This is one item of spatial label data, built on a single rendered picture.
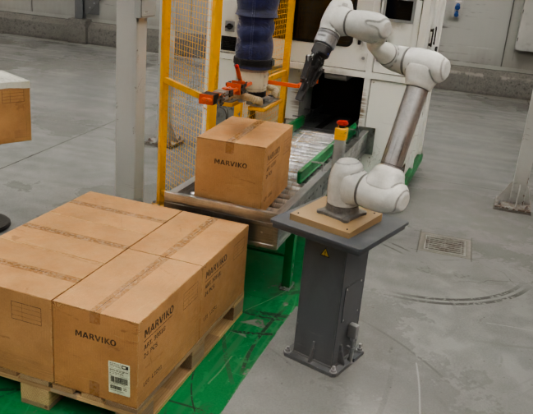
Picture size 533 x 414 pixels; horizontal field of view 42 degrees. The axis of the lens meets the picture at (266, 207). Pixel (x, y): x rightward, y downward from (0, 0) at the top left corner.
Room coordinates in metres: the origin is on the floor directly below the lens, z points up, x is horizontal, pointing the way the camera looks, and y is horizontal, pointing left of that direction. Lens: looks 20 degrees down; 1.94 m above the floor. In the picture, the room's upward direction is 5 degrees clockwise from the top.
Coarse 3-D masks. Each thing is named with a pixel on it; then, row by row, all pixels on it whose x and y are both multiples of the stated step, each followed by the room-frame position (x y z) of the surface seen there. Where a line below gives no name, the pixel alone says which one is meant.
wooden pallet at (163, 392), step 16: (240, 304) 3.45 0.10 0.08; (224, 320) 3.36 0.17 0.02; (208, 336) 3.18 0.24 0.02; (192, 352) 2.86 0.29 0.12; (208, 352) 3.05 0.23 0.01; (0, 368) 2.57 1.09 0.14; (176, 368) 2.70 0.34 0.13; (192, 368) 2.88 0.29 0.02; (32, 384) 2.52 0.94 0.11; (48, 384) 2.50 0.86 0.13; (160, 384) 2.55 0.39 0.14; (176, 384) 2.73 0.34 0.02; (32, 400) 2.52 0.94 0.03; (48, 400) 2.50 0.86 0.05; (80, 400) 2.44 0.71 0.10; (96, 400) 2.42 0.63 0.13; (160, 400) 2.60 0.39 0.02
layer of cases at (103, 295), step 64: (0, 256) 2.84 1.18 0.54; (64, 256) 2.90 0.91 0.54; (128, 256) 2.96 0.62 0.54; (192, 256) 3.02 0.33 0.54; (0, 320) 2.57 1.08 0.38; (64, 320) 2.47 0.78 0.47; (128, 320) 2.38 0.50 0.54; (192, 320) 2.85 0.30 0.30; (64, 384) 2.47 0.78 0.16; (128, 384) 2.38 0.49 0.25
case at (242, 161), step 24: (240, 120) 4.20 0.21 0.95; (216, 144) 3.69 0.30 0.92; (240, 144) 3.66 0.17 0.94; (264, 144) 3.69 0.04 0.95; (288, 144) 4.13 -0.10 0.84; (216, 168) 3.69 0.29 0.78; (240, 168) 3.66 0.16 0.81; (264, 168) 3.63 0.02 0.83; (288, 168) 4.19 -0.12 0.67; (216, 192) 3.69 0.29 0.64; (240, 192) 3.65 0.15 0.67; (264, 192) 3.68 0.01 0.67
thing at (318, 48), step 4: (316, 44) 2.79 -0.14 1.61; (320, 44) 2.79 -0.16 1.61; (324, 44) 2.79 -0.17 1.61; (312, 48) 2.80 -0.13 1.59; (316, 48) 2.78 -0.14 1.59; (320, 48) 2.78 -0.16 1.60; (324, 48) 2.78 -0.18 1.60; (328, 48) 2.79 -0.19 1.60; (312, 52) 2.81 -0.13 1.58; (316, 52) 2.77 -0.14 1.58; (320, 52) 2.77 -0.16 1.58; (324, 52) 2.78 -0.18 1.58; (328, 52) 2.79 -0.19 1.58; (316, 56) 2.77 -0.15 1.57; (320, 56) 2.79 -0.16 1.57; (324, 56) 2.79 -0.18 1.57; (328, 56) 2.79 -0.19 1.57; (312, 60) 2.77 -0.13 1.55; (320, 60) 2.80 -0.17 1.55; (312, 64) 2.77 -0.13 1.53; (316, 68) 2.78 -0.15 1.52
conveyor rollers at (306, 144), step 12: (300, 132) 5.68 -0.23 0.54; (312, 132) 5.74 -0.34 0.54; (324, 132) 5.72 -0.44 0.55; (300, 144) 5.30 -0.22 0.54; (312, 144) 5.36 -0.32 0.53; (324, 144) 5.34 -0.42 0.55; (300, 156) 4.93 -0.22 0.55; (312, 156) 4.99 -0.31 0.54; (300, 168) 4.64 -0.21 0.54; (288, 180) 4.38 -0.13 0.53; (192, 192) 3.92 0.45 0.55; (288, 192) 4.10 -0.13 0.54; (276, 204) 3.85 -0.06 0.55
